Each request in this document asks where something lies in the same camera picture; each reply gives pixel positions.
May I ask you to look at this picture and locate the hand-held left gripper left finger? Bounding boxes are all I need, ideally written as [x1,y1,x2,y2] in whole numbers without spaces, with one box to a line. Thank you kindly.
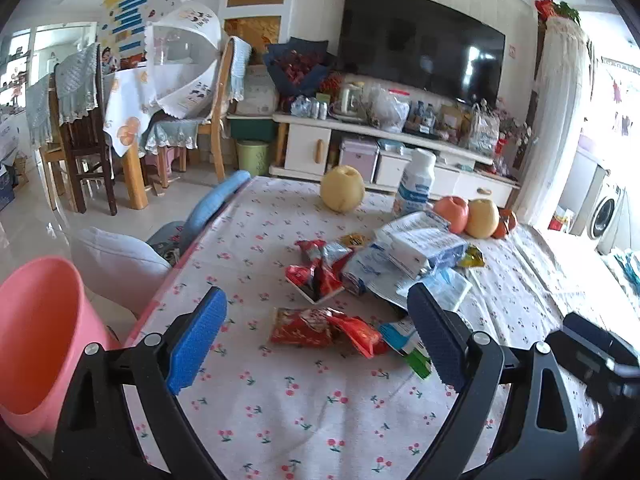
[52,286,229,480]

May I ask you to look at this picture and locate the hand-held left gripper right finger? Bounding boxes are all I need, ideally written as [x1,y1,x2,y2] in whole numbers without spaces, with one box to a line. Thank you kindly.
[405,282,583,480]

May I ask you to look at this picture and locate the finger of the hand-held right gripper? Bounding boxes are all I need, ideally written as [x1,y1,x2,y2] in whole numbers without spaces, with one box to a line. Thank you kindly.
[545,311,640,403]

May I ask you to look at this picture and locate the green white carton piece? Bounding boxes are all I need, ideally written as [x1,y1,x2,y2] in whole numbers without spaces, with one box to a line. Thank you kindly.
[378,319,433,380]

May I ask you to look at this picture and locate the blue face mask packet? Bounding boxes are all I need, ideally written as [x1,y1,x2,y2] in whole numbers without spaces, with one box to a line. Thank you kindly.
[400,267,473,313]

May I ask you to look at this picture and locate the red orange wrapper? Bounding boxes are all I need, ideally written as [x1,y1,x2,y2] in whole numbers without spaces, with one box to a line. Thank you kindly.
[327,311,390,359]

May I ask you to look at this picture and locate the yellow green sachet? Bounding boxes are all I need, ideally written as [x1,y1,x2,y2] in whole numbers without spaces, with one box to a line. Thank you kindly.
[457,244,486,269]

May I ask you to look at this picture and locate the white blue medicine box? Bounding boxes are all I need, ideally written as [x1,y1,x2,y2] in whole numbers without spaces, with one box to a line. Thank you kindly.
[375,210,468,278]

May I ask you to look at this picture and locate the white blue snack bag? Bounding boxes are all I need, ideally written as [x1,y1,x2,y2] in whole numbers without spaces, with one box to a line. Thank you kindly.
[340,247,383,296]

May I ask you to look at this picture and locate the red printed snack packet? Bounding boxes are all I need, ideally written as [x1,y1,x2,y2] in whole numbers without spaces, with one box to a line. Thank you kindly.
[270,307,346,347]

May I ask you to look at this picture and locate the red black snack wrapper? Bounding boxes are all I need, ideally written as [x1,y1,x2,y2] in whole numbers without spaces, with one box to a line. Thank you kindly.
[285,260,346,305]

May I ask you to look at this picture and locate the small red wrapper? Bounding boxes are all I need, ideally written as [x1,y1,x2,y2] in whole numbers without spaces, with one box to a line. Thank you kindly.
[294,239,327,263]

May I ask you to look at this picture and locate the pink plastic bucket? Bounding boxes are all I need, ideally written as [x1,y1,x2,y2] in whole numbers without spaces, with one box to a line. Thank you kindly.
[0,256,122,436]

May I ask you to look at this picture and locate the teal cloth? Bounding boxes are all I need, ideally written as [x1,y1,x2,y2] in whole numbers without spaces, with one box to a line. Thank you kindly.
[612,250,640,286]

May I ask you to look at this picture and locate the grey padded stool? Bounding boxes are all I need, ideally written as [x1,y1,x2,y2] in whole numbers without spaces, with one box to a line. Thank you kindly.
[71,227,172,318]

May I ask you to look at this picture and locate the red apple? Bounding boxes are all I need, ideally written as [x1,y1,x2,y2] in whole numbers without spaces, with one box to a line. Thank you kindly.
[432,196,470,234]

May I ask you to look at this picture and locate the yellow pear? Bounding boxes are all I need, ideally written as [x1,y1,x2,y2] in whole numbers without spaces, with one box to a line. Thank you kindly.
[465,199,501,239]
[320,165,366,211]

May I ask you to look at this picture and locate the cherry print tablecloth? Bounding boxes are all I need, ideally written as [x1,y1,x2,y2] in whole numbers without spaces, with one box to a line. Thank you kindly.
[120,175,621,480]

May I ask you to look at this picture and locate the white washing machine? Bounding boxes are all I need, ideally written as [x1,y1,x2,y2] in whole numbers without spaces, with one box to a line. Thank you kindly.
[585,180,626,256]

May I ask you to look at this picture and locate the white bottle blue label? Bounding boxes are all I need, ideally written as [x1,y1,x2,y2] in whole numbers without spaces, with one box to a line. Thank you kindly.
[392,149,437,218]

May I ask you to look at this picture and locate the wooden dining table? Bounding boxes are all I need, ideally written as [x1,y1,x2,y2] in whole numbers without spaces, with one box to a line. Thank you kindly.
[103,67,168,211]

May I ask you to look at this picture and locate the green waste bin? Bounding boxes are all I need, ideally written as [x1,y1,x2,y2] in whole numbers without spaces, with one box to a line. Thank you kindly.
[236,140,271,177]

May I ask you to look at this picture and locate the pink storage case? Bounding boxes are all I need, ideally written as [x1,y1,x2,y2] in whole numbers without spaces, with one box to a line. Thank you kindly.
[340,139,379,183]

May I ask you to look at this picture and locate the green storage box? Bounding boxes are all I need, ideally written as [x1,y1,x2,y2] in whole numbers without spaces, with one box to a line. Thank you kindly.
[227,115,278,142]

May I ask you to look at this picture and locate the white television cabinet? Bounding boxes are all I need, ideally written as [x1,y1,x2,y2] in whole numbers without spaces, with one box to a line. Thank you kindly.
[270,112,521,208]

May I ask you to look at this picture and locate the clear plastic bag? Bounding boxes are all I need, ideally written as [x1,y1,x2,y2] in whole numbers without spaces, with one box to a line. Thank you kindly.
[367,85,411,133]

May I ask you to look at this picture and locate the dark wooden chair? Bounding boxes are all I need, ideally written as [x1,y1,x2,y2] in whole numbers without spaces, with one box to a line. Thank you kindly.
[55,42,118,216]

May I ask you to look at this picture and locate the standing air conditioner lace cover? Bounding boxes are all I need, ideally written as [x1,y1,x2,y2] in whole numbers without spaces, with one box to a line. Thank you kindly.
[515,12,593,226]

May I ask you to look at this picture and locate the light wooden chair blue cover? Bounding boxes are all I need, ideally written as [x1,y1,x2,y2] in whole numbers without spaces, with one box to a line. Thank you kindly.
[142,35,252,183]

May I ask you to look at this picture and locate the dark blue paper bag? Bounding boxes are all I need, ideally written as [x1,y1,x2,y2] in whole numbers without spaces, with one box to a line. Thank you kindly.
[0,162,16,211]

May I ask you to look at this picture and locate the glass electric kettle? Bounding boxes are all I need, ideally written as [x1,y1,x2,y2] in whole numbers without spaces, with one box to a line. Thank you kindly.
[332,82,366,118]

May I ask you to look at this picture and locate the orange print tablecloth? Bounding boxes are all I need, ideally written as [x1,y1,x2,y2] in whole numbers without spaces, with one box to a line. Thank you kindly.
[103,67,168,158]

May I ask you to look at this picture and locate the light wooden chair grey cover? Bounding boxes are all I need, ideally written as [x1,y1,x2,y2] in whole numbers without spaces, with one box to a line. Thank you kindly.
[26,72,68,211]

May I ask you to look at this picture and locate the white mesh food cover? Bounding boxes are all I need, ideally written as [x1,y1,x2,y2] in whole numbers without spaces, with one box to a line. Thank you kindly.
[145,0,222,120]

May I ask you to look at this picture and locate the dark blue flower bouquet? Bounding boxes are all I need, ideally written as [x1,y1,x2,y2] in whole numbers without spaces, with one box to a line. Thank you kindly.
[264,37,337,98]

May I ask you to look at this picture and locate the black flat television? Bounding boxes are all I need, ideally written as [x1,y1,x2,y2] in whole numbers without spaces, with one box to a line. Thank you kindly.
[337,0,506,108]

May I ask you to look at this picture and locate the red flower decoration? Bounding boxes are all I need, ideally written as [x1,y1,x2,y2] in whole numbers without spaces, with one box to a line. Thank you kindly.
[535,0,581,26]

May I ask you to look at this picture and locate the blue yellow wall stickers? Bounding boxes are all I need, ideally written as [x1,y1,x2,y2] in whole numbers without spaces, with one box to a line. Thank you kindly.
[102,0,166,53]

